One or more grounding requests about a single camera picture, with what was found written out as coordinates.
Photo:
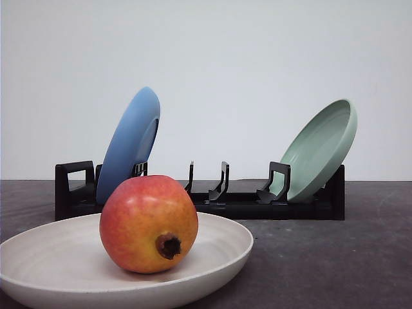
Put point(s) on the white plate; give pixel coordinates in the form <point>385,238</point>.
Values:
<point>65,265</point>

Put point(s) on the red yellow pomegranate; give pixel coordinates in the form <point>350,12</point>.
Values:
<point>148,224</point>

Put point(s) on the green plate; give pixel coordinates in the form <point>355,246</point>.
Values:
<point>319,152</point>

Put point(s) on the black plate rack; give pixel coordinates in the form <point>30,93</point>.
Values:
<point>320,198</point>

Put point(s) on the blue plate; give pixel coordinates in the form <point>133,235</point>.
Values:
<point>130,140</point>

